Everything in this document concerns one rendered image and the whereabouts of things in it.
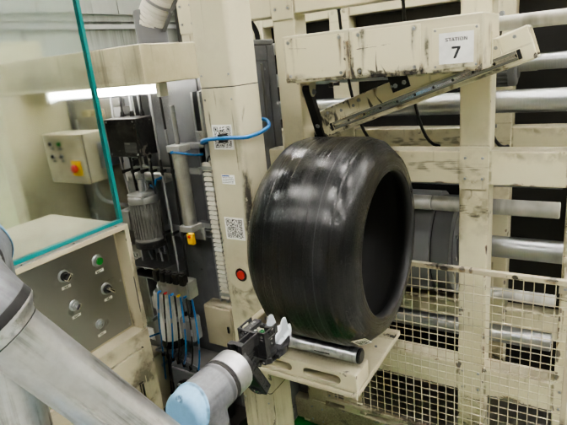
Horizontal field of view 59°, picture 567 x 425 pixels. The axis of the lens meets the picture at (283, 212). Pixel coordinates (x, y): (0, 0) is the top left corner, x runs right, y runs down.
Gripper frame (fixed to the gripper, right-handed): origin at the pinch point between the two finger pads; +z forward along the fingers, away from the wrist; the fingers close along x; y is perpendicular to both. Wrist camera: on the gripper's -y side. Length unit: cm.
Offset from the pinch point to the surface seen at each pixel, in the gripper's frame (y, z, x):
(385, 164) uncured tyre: 33, 37, -13
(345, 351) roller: -18.0, 22.0, -4.4
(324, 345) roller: -17.8, 22.2, 2.3
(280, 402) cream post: -54, 34, 28
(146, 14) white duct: 83, 57, 85
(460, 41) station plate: 62, 55, -28
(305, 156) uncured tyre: 36.8, 25.3, 4.9
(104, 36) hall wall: 150, 733, 899
